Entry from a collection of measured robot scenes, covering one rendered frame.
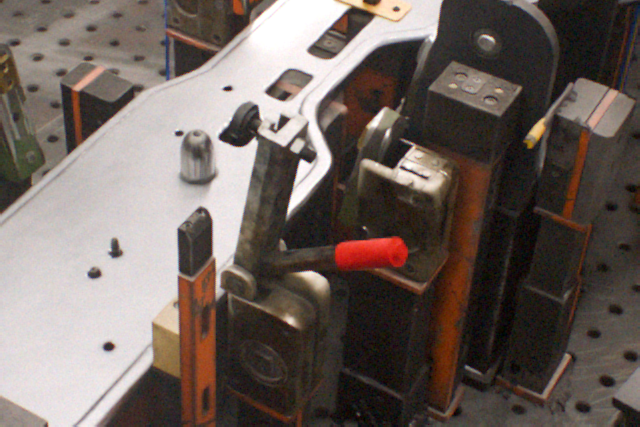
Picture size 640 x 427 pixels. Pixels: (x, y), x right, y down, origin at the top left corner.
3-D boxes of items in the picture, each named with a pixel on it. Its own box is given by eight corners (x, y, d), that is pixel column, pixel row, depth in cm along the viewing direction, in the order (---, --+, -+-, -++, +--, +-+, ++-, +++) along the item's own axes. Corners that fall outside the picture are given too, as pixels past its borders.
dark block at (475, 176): (408, 367, 146) (452, 58, 118) (465, 394, 144) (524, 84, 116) (386, 397, 143) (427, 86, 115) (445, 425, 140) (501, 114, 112)
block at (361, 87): (329, 177, 169) (343, -15, 150) (420, 215, 165) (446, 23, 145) (308, 201, 166) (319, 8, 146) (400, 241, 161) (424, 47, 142)
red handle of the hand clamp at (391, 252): (254, 238, 107) (409, 222, 97) (266, 260, 108) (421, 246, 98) (225, 269, 105) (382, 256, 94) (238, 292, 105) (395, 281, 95)
